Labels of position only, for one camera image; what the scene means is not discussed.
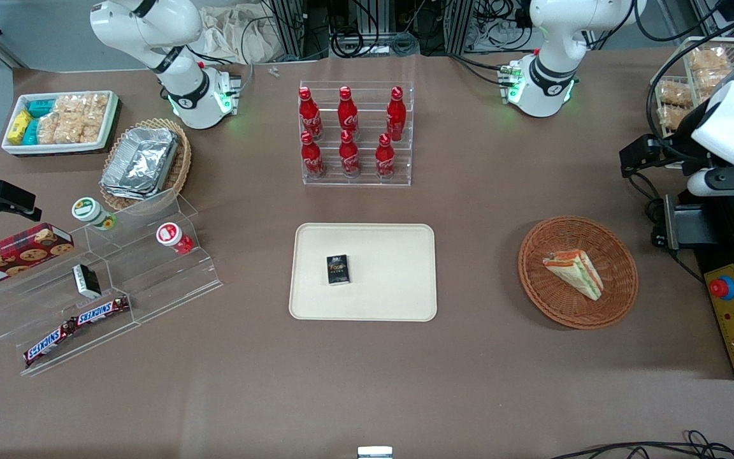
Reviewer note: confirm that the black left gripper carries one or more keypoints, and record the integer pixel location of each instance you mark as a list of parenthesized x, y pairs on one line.
[(683, 141)]

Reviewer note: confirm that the snickers chocolate bar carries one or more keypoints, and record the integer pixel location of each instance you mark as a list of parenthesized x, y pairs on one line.
[(48, 343), (100, 311)]

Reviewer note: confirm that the beige cloth bag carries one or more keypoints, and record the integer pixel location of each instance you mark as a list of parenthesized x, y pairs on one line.
[(233, 35)]

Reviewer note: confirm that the small black card box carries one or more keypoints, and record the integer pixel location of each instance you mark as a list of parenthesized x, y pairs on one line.
[(338, 270)]

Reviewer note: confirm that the black machine housing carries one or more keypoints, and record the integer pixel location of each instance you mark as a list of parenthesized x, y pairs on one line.
[(727, 242)]

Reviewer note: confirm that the green lid yogurt cup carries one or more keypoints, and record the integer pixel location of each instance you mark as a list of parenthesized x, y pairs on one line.
[(90, 211)]

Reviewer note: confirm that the small black white box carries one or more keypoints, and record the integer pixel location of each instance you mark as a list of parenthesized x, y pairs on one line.
[(86, 282)]

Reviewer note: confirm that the clear acrylic stepped stand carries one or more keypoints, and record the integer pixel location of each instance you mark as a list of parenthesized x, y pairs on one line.
[(163, 287)]

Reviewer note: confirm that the white rectangular bin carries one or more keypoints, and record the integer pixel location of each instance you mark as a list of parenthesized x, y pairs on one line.
[(55, 148)]

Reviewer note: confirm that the red cookie box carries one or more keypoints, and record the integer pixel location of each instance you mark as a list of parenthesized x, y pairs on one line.
[(16, 255)]

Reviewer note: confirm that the red lid yogurt cup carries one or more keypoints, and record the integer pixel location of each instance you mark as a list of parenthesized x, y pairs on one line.
[(171, 236)]

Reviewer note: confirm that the yellow snack packet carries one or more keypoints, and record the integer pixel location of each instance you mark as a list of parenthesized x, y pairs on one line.
[(18, 126)]

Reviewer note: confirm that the rice cracker bag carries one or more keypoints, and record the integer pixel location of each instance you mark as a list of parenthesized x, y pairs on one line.
[(81, 129), (48, 129), (83, 105)]

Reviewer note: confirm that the red emergency stop button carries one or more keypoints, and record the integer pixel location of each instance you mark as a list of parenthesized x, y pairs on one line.
[(722, 287)]

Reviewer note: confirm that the fried snack bag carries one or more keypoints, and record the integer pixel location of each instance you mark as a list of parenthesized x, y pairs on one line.
[(671, 116), (710, 58), (711, 80), (674, 94)]

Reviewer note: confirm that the red cola bottle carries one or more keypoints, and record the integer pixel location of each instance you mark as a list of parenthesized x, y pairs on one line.
[(348, 113), (349, 158), (312, 159), (396, 115), (385, 160), (309, 115)]

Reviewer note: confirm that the teal snack packet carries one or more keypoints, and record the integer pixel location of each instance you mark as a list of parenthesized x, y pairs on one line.
[(31, 132), (41, 107)]

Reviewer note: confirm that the oval light wicker basket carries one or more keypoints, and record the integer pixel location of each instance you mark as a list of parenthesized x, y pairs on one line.
[(182, 162)]

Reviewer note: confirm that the small white device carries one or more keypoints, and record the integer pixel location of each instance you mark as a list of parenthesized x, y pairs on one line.
[(374, 452)]

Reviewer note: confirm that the grey metal bracket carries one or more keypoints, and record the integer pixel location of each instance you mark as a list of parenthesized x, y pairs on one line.
[(692, 226)]

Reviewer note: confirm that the round brown wicker basket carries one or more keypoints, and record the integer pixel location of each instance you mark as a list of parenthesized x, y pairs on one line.
[(545, 299)]

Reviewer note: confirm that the stacked aluminium foil trays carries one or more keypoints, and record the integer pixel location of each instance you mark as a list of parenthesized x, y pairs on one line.
[(141, 162)]

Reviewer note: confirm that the beige plastic tray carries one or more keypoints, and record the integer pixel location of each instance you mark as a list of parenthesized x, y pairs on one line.
[(386, 274)]

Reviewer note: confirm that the aluminium frame post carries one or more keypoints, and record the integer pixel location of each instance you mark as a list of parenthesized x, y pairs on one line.
[(290, 29), (459, 25)]

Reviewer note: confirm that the triangle sandwich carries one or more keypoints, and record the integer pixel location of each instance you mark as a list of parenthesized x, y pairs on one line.
[(574, 271)]

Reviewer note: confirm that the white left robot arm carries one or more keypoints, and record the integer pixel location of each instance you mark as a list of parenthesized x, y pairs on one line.
[(552, 76)]

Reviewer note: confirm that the clear acrylic bottle rack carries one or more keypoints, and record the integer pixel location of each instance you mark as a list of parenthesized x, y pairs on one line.
[(367, 178)]

